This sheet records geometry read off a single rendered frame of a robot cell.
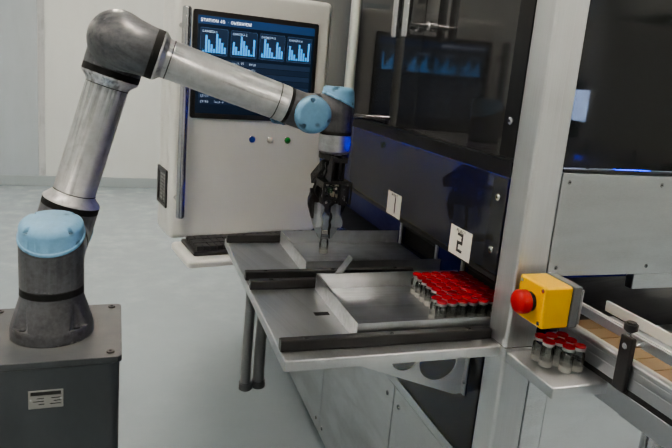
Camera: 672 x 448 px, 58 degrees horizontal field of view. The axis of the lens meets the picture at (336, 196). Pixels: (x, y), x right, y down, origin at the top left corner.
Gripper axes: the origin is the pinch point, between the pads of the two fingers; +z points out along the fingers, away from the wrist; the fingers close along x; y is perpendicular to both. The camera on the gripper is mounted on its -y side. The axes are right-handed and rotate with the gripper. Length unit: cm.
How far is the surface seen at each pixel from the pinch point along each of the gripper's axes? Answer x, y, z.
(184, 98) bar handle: -31, -40, -28
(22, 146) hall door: -146, -504, 58
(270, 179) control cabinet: -3, -52, -3
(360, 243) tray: 15.2, -13.5, 7.1
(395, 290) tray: 10.4, 21.9, 7.0
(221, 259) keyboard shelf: -21.0, -25.2, 15.0
